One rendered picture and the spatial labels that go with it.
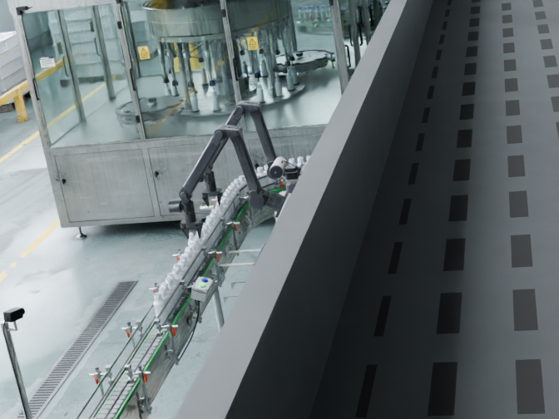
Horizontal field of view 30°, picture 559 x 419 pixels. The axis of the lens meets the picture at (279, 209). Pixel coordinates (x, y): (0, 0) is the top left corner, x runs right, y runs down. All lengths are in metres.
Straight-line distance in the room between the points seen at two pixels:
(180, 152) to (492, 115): 8.57
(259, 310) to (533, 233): 0.20
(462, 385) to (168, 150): 8.85
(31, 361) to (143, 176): 2.34
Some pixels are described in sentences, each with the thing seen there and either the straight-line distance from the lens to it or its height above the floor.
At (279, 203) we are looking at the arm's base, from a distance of 5.20.
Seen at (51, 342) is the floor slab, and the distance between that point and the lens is 7.88.
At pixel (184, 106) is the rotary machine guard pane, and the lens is 9.01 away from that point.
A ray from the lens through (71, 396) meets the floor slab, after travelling 7.08.
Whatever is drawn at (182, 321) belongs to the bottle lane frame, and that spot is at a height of 0.94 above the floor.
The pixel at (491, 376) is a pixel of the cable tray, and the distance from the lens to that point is 0.32.
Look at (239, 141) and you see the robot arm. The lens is 5.16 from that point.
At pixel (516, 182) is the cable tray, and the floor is 3.10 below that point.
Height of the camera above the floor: 3.26
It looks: 20 degrees down
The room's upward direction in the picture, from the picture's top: 9 degrees counter-clockwise
